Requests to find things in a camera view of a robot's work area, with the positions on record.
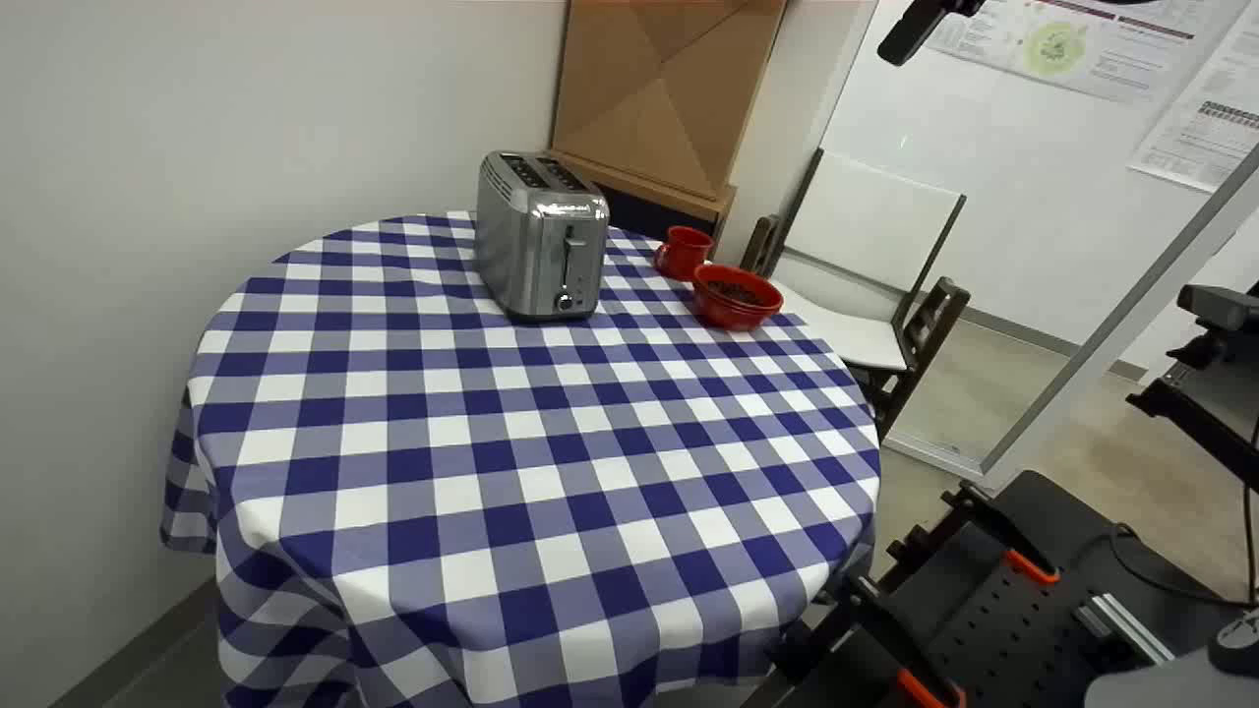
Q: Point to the red bowl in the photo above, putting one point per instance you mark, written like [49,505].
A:
[738,296]

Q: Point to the large cardboard box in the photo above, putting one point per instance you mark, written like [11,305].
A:
[652,83]

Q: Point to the red mug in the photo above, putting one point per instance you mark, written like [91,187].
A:
[684,254]

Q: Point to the silver metal pole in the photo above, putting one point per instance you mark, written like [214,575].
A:
[1117,328]

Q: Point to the poster with green circle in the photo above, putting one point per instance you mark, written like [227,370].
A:
[1077,47]

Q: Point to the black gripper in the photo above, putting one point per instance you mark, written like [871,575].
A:
[966,5]

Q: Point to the black toaster lever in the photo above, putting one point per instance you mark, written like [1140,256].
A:
[575,241]

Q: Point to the white text poster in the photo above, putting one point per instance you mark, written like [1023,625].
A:
[1203,120]

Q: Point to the large white panel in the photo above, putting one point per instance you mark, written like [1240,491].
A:
[871,221]

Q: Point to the wall whiteboard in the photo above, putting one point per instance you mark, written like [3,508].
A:
[1037,200]

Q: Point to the stainless steel toaster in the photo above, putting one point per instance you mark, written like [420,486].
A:
[533,239]

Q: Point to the blue white checkered tablecloth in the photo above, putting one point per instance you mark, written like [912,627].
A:
[499,474]

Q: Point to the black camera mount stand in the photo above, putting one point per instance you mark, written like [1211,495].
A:
[1214,381]

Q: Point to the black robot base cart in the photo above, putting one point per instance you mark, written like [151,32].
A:
[1008,602]

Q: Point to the dark wooden chair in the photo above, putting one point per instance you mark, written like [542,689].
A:
[928,328]

